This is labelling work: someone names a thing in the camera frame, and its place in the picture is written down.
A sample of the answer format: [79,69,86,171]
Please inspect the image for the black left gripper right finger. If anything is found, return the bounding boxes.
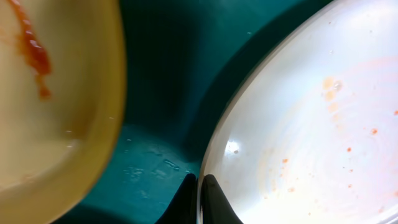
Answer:
[200,174,243,224]

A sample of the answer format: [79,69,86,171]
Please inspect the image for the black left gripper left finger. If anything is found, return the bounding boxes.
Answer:
[155,174,197,224]

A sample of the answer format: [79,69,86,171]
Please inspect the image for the white plate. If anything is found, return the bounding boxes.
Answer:
[200,0,397,223]

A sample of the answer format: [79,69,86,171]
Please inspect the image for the teal plastic tray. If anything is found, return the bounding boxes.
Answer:
[58,0,326,223]

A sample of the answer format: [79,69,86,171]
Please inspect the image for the yellow plate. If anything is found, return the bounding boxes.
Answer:
[1,0,126,223]

